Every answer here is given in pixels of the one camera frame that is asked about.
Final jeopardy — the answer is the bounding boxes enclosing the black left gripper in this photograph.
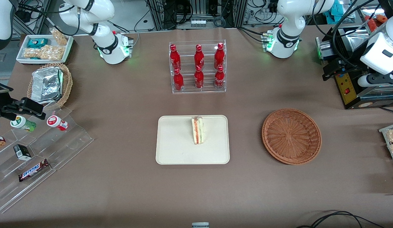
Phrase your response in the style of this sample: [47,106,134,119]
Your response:
[322,54,365,80]

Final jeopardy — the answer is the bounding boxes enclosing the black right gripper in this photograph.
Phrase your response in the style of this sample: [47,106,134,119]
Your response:
[1,98,47,121]

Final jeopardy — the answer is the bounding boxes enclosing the triangular sandwich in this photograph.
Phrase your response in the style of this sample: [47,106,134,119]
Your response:
[191,116,204,145]

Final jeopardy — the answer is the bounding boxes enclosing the light tan wicker basket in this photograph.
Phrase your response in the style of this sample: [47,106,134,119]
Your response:
[27,63,73,110]

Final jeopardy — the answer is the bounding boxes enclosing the white rectangular snack tray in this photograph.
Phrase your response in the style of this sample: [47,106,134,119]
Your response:
[16,34,74,65]

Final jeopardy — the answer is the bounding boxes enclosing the brown round wicker basket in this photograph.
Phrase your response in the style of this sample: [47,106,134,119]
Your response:
[262,108,322,165]

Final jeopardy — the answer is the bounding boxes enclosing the cream rectangular plastic tray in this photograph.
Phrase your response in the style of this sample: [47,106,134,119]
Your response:
[156,115,230,165]

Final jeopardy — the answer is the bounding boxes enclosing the green lidded yogurt cup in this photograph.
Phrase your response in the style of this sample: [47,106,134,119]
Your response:
[10,116,37,132]

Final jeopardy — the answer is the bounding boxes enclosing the red lidded yogurt cup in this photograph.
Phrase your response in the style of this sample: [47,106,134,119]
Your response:
[47,115,69,131]

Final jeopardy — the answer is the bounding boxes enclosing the silver foil container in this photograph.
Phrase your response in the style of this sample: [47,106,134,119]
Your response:
[31,67,64,104]

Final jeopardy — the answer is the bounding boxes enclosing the black food warmer cabinet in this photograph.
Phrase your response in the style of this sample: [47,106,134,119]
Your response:
[315,4,393,110]

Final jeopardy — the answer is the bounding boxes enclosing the small black carton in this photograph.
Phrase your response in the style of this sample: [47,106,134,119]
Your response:
[13,144,32,161]

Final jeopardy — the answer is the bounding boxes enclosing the clear acrylic stepped stand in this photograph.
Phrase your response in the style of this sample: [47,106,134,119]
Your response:
[0,106,94,214]

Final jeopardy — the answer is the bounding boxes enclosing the clear bag of nuts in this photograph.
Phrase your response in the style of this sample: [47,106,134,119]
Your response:
[50,28,69,46]
[23,47,42,59]
[40,45,64,61]

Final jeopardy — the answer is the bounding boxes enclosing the brown snickers bar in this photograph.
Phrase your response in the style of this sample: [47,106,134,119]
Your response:
[18,159,50,182]

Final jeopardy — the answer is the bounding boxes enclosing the teal box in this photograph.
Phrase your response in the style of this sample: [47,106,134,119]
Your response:
[331,0,348,17]

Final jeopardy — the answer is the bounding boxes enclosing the teal snack packet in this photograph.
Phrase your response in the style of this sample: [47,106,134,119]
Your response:
[27,38,48,48]

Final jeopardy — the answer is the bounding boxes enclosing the orange fried food pieces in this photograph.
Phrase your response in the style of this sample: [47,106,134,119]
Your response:
[366,14,389,29]

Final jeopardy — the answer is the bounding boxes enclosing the red cola bottle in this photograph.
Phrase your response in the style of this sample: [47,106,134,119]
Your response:
[215,65,225,89]
[173,69,184,92]
[194,44,205,68]
[214,43,225,68]
[194,66,204,89]
[170,44,181,71]

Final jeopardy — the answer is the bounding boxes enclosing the clear acrylic bottle rack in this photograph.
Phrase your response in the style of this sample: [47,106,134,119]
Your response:
[169,40,226,94]

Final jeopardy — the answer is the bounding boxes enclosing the black flat bracket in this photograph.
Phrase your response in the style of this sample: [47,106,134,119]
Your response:
[0,80,14,95]

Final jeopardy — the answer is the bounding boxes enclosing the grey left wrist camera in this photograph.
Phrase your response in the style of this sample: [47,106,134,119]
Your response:
[358,74,393,88]

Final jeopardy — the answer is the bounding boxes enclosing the black floor cable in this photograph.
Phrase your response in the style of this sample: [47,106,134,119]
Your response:
[296,210,386,228]

